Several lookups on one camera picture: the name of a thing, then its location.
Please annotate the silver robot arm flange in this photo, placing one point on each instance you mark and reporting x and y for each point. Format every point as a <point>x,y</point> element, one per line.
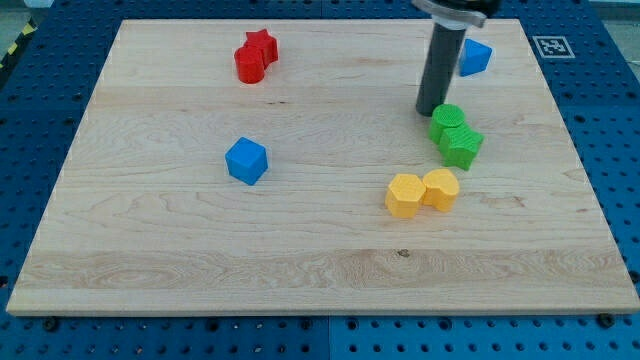
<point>469,12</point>

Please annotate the blue triangle block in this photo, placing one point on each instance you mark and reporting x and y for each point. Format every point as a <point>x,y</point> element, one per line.
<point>474,58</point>

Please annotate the blue cube block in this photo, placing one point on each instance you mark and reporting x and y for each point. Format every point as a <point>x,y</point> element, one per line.
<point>246,160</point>

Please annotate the yellow hexagon block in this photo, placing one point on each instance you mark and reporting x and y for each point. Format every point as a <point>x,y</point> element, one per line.
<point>404,195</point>

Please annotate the yellow heart block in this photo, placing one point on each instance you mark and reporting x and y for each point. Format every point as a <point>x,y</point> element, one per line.
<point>442,189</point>

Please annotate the red cylinder block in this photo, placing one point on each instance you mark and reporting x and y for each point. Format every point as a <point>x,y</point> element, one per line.
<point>249,64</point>

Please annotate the green cylinder block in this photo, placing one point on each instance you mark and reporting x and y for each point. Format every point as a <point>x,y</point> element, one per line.
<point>445,116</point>

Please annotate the green star block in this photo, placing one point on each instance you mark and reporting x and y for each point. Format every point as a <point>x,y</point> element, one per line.
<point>459,146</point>

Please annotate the red star block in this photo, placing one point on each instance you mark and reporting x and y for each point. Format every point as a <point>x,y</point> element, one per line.
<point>265,43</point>

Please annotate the light wooden board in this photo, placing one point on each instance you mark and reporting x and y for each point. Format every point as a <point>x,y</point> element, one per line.
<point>145,219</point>

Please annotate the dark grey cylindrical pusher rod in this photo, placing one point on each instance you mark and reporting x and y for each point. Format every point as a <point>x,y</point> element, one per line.
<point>443,52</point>

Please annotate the white fiducial marker tag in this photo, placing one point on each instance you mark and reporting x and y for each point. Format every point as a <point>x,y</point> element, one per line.
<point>553,47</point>

